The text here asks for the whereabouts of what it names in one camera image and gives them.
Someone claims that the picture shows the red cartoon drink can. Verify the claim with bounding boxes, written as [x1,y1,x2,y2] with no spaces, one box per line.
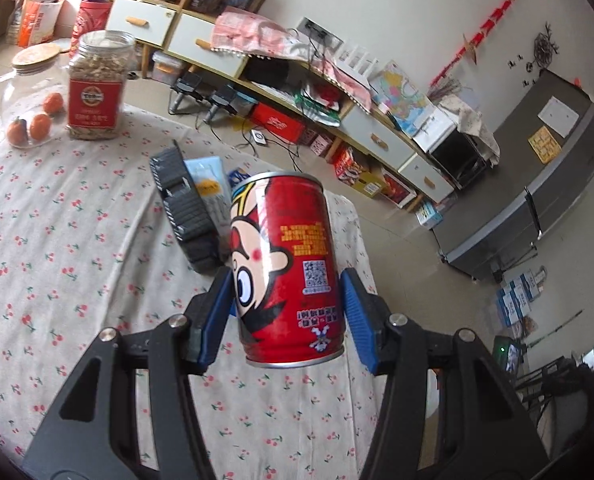
[228,171,348,370]

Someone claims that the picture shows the brown snack bag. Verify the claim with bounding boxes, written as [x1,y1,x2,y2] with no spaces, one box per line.
[517,314,545,338]

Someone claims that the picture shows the clear jar red label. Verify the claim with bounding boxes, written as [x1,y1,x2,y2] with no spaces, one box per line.
[66,30,136,142]

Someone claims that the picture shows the red flat box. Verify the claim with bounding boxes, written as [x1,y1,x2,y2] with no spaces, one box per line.
[249,102,305,143]

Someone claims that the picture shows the yellow snack carton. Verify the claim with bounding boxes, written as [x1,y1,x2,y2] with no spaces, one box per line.
[333,146,385,197]

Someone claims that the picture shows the stack of blue white boxes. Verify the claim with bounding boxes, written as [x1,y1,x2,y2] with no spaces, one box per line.
[496,267,548,328]

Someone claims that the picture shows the grey refrigerator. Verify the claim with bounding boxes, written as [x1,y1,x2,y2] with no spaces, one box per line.
[431,69,594,281]

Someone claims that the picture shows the red gift box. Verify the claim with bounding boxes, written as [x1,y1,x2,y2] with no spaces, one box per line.
[379,169,418,208]

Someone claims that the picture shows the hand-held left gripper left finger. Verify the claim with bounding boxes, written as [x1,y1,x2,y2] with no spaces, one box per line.
[22,266,238,480]

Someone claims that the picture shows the yellow paper note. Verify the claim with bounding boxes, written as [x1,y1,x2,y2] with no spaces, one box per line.
[528,126,564,164]

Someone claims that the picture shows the black web wall ornament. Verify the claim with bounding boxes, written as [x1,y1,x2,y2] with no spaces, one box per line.
[532,22,560,68]

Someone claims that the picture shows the black set-top box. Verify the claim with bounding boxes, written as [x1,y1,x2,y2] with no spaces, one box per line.
[244,55,298,86]

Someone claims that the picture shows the red wall decoration string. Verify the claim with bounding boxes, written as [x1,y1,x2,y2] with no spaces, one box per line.
[429,0,532,88]

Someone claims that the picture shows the wooden cabinet white drawers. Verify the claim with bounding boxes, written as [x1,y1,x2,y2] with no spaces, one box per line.
[104,0,458,211]

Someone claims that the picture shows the red white patterned box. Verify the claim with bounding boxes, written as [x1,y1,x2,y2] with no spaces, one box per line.
[302,130,334,158]

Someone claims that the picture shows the light blue box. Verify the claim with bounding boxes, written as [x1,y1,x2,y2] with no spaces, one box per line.
[416,201,444,226]

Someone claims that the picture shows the cherry printed tablecloth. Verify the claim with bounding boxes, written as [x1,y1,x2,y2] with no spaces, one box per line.
[0,102,382,480]

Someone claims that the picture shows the black ribbed plastic object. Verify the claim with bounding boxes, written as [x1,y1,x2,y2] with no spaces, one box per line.
[149,141,228,275]

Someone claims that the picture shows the clear storage box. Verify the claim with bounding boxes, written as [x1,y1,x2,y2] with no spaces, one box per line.
[151,51,188,86]

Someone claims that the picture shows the orange white shopping bag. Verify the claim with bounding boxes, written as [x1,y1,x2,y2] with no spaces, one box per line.
[17,0,65,47]

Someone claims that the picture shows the red round tin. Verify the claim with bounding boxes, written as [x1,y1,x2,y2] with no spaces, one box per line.
[72,0,114,51]

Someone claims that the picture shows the clear glass fruit bowl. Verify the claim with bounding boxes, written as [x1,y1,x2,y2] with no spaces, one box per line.
[0,67,72,150]

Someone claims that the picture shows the white cloth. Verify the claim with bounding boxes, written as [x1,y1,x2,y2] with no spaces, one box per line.
[437,95,502,166]

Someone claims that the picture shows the black metal stand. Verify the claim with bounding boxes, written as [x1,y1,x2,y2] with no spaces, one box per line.
[514,355,594,441]

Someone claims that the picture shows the white paper note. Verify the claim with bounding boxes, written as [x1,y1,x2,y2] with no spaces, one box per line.
[537,96,581,137]

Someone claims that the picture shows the world map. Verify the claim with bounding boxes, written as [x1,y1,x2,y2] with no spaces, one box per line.
[369,60,435,136]

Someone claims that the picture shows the pink patterned cloth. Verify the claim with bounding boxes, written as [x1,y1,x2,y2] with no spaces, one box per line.
[212,7,372,111]

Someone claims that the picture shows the black charger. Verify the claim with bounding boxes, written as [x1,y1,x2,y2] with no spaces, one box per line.
[204,85,245,123]
[171,74,208,111]

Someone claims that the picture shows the grey wall socket panel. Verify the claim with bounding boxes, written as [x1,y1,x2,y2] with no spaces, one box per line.
[297,17,345,53]

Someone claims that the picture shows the white card stand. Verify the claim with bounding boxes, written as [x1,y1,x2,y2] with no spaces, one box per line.
[337,42,378,78]

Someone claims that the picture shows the light blue snack packet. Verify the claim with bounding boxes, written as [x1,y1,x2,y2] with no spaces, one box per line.
[183,156,234,246]

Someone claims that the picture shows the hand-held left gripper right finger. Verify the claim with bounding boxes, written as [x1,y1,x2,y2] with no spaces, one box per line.
[341,267,550,480]

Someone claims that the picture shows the black microwave oven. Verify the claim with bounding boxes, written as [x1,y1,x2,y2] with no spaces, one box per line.
[427,127,490,191]

